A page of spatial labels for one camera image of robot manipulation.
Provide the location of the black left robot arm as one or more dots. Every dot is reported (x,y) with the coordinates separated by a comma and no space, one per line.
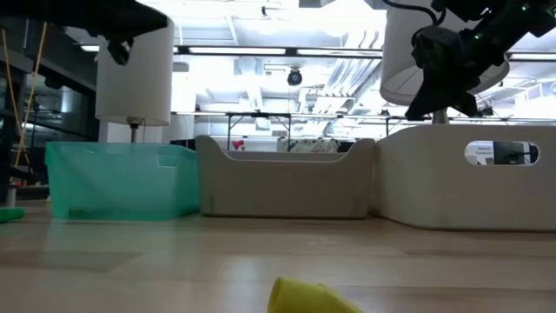
(43,11)

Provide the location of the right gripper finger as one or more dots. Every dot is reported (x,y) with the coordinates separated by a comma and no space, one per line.
(428,104)
(465,104)

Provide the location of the green crayon stub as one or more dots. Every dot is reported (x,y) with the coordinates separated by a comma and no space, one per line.
(11,215)

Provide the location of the green translucent plastic bin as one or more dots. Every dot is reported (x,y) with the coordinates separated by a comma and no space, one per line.
(117,182)

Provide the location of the tapered shade lamp chrome base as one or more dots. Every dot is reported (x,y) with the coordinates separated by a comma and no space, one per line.
(397,65)

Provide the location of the white plastic bin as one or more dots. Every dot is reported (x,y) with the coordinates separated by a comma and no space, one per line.
(434,191)

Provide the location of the black ceiling camera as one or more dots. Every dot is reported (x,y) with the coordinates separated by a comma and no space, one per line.
(294,77)

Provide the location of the black background table frame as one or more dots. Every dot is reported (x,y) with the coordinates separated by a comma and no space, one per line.
(260,115)

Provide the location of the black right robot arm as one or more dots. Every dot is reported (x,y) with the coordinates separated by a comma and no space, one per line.
(521,17)

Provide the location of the small red object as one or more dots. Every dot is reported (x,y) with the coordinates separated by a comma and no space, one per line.
(238,144)

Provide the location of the ceiling light strip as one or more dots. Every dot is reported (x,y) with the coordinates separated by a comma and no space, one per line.
(89,48)
(534,57)
(239,50)

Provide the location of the cylinder shade lamp wooden base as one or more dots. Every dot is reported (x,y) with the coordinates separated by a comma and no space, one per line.
(139,87)

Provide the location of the black background monitor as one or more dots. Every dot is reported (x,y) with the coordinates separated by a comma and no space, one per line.
(508,153)
(533,154)

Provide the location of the yellow crayon stub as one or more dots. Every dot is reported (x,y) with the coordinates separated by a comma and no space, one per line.
(304,300)

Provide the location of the grey plastic bin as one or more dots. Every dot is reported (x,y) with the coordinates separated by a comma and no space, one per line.
(286,191)

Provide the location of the patterned background box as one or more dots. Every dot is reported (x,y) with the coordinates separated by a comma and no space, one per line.
(308,145)

